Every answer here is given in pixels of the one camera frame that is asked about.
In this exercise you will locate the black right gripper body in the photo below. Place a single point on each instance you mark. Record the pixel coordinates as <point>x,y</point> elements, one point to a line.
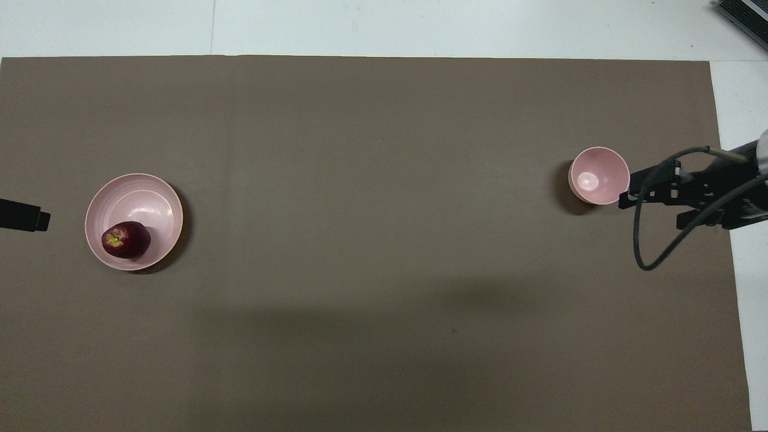
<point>735,192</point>

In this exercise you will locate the dark red apple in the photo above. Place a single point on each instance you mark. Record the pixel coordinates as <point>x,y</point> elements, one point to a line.
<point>127,240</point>

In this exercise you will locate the small pink bowl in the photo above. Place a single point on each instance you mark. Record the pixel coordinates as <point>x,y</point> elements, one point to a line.
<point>600,174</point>

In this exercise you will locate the pink round plate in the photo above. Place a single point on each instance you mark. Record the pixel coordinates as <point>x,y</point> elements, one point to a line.
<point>141,204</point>

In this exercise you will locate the grey ribbed metal box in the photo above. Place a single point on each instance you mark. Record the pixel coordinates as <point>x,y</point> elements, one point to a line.
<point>747,12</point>

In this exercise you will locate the brown table mat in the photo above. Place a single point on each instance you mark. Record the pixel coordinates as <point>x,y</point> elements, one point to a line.
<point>372,240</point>

